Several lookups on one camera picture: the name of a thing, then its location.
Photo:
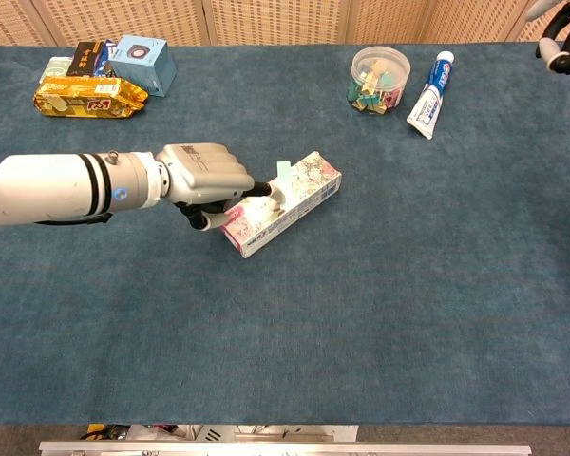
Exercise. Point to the white blue toothpaste tube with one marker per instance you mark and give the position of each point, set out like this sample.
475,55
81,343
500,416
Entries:
430,102

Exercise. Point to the woven wicker folding screen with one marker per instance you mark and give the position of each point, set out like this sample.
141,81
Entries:
275,21

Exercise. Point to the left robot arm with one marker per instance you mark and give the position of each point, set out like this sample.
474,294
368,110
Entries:
52,187

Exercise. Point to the blue cookie packet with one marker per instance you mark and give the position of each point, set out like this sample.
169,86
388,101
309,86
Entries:
104,59

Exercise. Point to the long floral white box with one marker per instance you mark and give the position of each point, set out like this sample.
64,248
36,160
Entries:
309,185

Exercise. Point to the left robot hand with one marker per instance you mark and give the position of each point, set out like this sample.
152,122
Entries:
204,173

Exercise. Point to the blue felt table cover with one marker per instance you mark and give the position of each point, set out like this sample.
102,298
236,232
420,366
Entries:
171,309

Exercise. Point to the light blue cardboard box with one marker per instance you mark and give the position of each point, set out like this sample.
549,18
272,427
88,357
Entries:
145,64

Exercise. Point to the aluminium profile rail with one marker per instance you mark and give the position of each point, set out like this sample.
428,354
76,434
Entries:
285,449

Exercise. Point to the black snack packet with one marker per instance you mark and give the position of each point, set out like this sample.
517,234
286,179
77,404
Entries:
84,59

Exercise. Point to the small green white packet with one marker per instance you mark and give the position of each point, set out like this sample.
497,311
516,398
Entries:
54,70

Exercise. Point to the small white paper slip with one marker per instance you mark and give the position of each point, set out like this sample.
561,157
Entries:
283,171

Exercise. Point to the clear jar of binder clips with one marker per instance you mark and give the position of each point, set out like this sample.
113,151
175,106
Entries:
379,81

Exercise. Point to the gold snack package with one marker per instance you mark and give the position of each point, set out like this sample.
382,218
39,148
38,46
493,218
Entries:
85,97

